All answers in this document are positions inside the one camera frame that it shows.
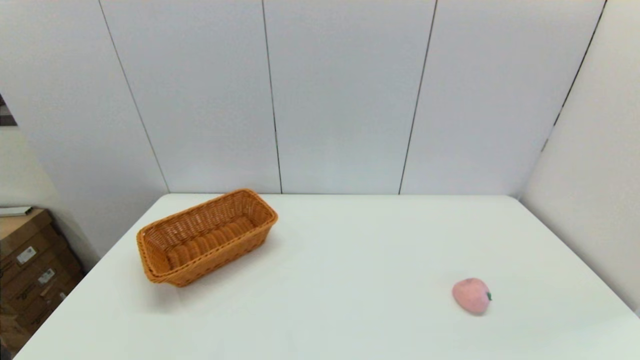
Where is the orange wicker basket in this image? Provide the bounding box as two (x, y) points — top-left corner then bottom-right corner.
(136, 188), (279, 288)

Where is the pink peach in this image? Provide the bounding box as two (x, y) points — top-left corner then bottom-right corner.
(452, 278), (493, 316)

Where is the plain brown cardboard box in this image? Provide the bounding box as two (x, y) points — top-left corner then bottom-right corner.
(0, 208), (55, 259)

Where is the brown cardboard box white label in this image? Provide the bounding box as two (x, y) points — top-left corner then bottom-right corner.
(0, 234), (76, 290)
(0, 262), (85, 321)

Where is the crumpled brown cardboard box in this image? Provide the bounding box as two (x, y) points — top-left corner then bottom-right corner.
(0, 300), (51, 354)

